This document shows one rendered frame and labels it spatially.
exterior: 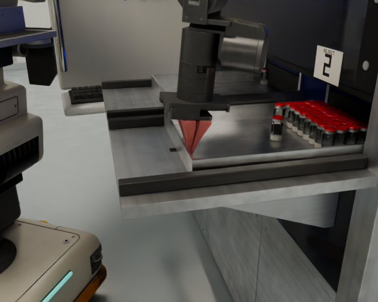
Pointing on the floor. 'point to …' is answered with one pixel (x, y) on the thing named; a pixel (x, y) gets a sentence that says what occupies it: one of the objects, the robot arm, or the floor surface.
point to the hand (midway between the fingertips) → (189, 150)
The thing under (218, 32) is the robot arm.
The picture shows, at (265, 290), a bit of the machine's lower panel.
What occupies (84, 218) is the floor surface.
